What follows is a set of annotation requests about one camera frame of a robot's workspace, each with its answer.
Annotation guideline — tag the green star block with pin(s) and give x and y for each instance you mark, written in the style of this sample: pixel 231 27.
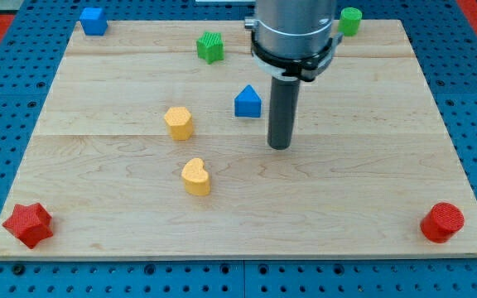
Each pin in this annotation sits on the green star block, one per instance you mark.
pixel 210 47

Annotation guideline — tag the red star block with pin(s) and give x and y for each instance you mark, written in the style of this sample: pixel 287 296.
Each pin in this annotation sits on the red star block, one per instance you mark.
pixel 30 224

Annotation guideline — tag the green cylinder block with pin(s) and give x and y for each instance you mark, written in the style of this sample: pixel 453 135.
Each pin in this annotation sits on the green cylinder block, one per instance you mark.
pixel 350 18

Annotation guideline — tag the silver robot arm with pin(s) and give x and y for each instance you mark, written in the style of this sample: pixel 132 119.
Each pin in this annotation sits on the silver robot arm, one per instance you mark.
pixel 291 40

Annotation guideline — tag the yellow hexagon block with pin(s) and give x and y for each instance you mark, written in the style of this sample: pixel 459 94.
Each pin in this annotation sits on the yellow hexagon block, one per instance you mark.
pixel 179 123

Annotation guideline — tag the yellow heart block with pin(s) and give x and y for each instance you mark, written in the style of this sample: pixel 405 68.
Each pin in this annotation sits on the yellow heart block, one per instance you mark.
pixel 196 178

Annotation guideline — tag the red cylinder block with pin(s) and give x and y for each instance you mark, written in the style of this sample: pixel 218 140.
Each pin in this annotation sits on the red cylinder block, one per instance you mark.
pixel 442 222

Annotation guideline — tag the blue cube block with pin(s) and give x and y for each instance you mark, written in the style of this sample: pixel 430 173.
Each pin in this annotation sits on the blue cube block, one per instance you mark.
pixel 93 21

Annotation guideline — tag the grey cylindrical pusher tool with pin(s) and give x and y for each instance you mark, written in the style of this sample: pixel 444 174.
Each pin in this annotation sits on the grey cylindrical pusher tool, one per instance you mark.
pixel 282 111

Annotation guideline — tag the light wooden board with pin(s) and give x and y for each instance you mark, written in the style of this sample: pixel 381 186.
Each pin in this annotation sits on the light wooden board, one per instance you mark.
pixel 369 156

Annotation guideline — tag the blue triangle block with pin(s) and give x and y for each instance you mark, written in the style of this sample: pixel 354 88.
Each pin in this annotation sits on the blue triangle block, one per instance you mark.
pixel 247 103

